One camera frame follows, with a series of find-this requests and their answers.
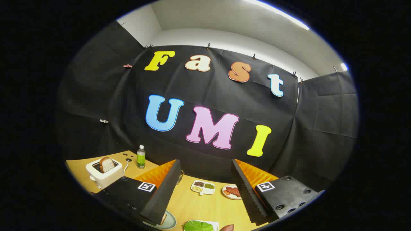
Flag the black backdrop cloth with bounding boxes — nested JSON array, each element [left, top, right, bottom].
[[56, 21, 359, 193]]

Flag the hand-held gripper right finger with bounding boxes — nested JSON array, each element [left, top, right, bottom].
[[231, 159, 319, 224]]

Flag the toasted bread slice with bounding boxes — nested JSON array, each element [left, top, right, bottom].
[[99, 157, 115, 174]]

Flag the green label water bottle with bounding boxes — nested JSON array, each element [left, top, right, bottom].
[[137, 145, 146, 169]]

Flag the row of black clips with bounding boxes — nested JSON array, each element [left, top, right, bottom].
[[118, 22, 338, 81]]

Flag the white sectioned bean dish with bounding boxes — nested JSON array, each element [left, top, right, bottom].
[[191, 180, 216, 196]]

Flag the green lettuce leaf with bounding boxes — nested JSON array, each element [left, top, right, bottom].
[[184, 220, 215, 231]]

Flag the pale green round plate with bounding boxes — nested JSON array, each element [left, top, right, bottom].
[[143, 210, 177, 230]]

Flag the white toaster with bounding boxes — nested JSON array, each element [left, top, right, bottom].
[[85, 158, 123, 190]]

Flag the red meat slice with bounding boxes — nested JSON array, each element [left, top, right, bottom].
[[225, 186, 241, 198]]

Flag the white leaf-shaped plate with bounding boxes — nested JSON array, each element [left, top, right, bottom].
[[183, 220, 220, 231]]

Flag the white round meat plate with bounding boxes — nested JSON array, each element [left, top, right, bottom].
[[222, 184, 242, 200]]

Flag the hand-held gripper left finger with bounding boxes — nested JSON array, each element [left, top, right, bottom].
[[92, 159, 182, 226]]

